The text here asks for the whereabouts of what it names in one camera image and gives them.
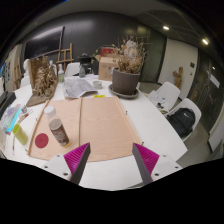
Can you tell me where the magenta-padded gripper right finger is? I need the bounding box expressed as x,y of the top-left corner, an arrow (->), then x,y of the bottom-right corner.
132,142 -> 183,187

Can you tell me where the grey bottle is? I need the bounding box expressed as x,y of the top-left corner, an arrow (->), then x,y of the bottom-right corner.
78,64 -> 87,78

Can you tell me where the white paper stack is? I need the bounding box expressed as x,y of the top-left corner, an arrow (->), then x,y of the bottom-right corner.
148,89 -> 166,109

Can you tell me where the light wooden drawing board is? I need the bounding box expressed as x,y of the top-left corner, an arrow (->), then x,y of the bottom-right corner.
27,96 -> 143,163

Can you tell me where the flat round red coaster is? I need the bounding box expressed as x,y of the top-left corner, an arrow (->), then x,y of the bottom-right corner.
34,132 -> 50,149

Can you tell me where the black wall screen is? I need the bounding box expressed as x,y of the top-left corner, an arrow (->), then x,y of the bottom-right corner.
23,26 -> 65,61

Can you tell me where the dried plant in grey pot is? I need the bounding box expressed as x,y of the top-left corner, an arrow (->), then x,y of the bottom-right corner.
111,36 -> 148,96

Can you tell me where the grey plant saucer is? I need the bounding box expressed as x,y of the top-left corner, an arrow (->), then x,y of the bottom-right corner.
107,83 -> 140,100

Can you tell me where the yellow-green cup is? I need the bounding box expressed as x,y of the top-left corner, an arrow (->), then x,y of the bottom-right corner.
12,123 -> 29,146

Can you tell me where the black printer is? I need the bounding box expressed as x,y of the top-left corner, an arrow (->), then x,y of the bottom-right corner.
0,89 -> 17,118

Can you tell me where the wooden easel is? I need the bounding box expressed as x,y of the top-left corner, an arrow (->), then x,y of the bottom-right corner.
55,42 -> 75,73

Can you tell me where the grey printed newspaper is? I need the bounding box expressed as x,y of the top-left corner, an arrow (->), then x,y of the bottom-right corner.
62,77 -> 99,100

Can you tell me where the wooden carved sculpture on board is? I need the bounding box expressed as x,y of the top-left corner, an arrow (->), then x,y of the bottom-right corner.
25,55 -> 59,108

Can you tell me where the clear bottle with white cap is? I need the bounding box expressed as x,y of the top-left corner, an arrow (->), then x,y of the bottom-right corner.
43,105 -> 71,149

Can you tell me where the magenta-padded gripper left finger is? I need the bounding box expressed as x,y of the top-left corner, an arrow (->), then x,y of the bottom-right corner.
41,142 -> 92,185

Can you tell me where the brown cardboard box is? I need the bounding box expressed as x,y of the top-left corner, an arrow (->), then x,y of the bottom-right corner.
94,54 -> 119,82

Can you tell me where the white tape roll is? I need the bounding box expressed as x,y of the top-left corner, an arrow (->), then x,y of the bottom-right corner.
92,80 -> 104,90

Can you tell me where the white spray bottle green label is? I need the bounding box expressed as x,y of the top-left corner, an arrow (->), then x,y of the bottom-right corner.
57,63 -> 65,84

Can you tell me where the colourful painted book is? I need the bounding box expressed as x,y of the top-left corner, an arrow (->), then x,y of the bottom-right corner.
0,103 -> 23,134

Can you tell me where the red box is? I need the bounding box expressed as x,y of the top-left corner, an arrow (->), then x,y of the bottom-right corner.
99,46 -> 118,58

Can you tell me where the black backpack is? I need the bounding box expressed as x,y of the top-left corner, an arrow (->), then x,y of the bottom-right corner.
167,107 -> 196,138

